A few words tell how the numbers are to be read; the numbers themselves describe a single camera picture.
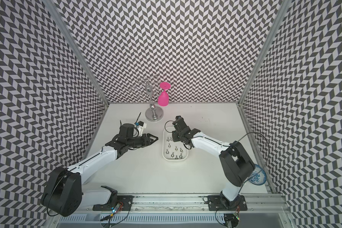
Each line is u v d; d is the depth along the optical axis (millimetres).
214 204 737
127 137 669
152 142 756
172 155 889
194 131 648
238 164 458
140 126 788
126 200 737
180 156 889
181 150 918
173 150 917
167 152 912
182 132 680
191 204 751
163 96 987
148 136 763
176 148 930
